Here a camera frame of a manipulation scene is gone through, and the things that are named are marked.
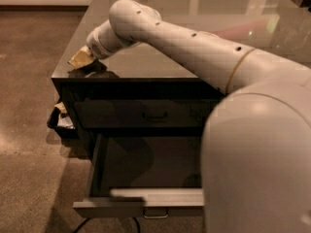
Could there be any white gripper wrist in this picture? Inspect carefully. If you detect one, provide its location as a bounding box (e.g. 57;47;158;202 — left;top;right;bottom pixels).
68;18;139;69

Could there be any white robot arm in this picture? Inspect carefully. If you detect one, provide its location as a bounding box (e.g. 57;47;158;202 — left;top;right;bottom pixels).
69;0;311;233

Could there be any closed grey top drawer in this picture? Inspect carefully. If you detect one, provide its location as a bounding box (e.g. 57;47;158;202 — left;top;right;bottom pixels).
74;99;217;128

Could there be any open grey middle drawer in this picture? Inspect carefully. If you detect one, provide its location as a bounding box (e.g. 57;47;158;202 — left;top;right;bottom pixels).
73;135;204;219

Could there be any black bin with trash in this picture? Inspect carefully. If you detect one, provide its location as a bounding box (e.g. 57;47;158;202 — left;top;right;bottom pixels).
47;101;78;139

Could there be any dark grey cabinet counter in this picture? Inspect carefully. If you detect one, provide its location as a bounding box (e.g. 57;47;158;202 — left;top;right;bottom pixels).
51;0;311;160

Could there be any black floor cable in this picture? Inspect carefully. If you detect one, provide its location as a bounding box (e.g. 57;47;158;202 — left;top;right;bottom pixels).
72;216;142;233

